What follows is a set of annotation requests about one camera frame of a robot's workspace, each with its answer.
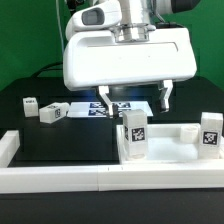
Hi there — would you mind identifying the white square table top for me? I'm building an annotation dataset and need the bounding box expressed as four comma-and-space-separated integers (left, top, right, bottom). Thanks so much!
116, 123, 224, 164

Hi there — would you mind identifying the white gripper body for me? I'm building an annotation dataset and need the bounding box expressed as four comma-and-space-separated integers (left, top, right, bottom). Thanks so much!
63, 28, 197, 91

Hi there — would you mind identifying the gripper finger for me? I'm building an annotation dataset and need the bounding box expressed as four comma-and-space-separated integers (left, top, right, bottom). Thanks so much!
158, 80, 173, 112
97, 86, 119, 118

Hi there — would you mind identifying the white U-shaped obstacle fence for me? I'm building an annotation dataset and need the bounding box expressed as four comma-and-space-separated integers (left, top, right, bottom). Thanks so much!
0, 131, 224, 194

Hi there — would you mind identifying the black cable bundle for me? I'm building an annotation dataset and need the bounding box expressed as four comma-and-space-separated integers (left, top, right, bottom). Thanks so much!
31, 61, 68, 78

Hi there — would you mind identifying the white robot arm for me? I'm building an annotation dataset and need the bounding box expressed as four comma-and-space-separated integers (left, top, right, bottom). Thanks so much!
63, 0, 200, 117

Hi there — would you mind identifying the white thin cable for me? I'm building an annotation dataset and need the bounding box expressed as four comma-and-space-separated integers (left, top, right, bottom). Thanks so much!
56, 0, 66, 51

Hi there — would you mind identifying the white marker sheet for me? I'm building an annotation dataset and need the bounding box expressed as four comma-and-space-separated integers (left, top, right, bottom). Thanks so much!
67, 101, 153, 118

